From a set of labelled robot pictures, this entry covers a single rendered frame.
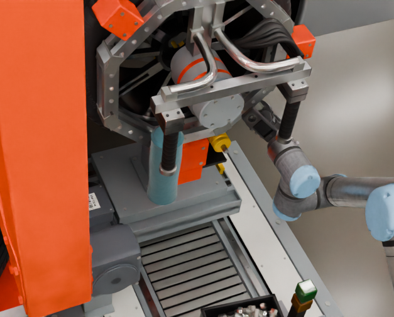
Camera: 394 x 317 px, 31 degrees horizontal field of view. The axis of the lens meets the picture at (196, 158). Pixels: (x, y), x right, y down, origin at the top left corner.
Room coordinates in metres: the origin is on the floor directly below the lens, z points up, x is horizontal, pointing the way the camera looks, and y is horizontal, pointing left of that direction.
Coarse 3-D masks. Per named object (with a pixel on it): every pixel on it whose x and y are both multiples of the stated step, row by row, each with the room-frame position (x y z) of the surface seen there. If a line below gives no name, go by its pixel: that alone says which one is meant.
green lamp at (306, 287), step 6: (300, 282) 0.97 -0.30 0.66; (306, 282) 0.97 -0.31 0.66; (312, 282) 0.97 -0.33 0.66; (300, 288) 0.95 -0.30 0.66; (306, 288) 0.96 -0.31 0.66; (312, 288) 0.96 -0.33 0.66; (300, 294) 0.95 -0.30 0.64; (306, 294) 0.94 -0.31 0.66; (312, 294) 0.95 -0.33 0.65; (300, 300) 0.94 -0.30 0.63; (306, 300) 0.94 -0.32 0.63
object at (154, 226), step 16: (96, 176) 1.60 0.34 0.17; (224, 176) 1.70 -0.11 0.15; (192, 208) 1.54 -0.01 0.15; (208, 208) 1.55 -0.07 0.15; (224, 208) 1.56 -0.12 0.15; (128, 224) 1.43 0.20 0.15; (144, 224) 1.44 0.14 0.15; (160, 224) 1.44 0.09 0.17; (176, 224) 1.47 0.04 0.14; (192, 224) 1.50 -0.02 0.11; (144, 240) 1.41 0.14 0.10
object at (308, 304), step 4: (292, 296) 0.97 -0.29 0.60; (296, 296) 0.96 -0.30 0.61; (292, 300) 0.96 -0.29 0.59; (296, 300) 0.95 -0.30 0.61; (312, 300) 0.96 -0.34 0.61; (296, 304) 0.95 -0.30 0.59; (300, 304) 0.94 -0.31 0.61; (304, 304) 0.94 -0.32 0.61; (308, 304) 0.95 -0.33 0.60; (296, 308) 0.94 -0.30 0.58; (300, 308) 0.94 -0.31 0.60; (304, 308) 0.94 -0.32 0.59; (308, 308) 0.95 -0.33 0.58
